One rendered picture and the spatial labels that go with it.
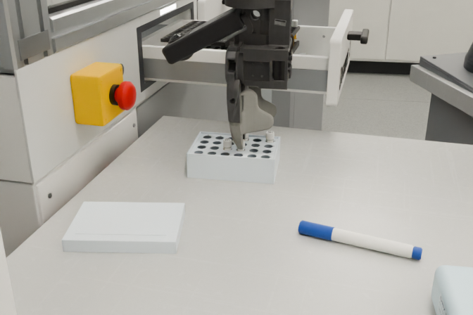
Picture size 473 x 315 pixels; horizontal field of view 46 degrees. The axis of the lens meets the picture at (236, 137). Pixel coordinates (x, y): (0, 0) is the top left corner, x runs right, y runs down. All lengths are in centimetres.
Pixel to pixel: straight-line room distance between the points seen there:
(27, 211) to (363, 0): 342
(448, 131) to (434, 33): 273
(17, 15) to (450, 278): 53
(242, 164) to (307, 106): 132
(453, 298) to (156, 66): 64
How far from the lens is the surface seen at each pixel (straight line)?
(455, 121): 135
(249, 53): 71
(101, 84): 75
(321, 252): 63
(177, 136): 93
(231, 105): 72
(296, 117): 205
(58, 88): 75
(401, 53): 408
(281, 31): 71
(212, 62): 94
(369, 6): 398
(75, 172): 81
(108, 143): 89
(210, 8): 128
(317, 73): 90
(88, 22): 82
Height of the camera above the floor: 112
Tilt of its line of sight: 23 degrees down
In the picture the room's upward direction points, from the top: straight up
